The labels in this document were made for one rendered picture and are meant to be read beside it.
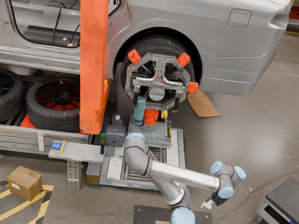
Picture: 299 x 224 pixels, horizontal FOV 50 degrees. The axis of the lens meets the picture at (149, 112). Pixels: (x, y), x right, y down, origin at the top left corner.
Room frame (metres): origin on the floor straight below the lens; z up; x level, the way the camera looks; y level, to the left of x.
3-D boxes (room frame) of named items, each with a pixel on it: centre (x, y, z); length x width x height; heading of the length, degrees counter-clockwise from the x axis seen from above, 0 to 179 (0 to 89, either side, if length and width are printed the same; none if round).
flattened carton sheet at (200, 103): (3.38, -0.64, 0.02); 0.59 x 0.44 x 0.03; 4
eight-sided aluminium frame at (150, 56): (2.36, -0.02, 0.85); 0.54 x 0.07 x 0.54; 94
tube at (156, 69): (2.23, 0.07, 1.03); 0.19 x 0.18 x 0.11; 4
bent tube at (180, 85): (2.24, -0.13, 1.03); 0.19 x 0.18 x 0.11; 4
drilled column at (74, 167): (1.79, 0.55, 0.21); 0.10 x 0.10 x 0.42; 4
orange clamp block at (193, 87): (2.39, -0.34, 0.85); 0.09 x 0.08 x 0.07; 94
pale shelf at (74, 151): (1.79, 0.52, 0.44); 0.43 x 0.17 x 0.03; 94
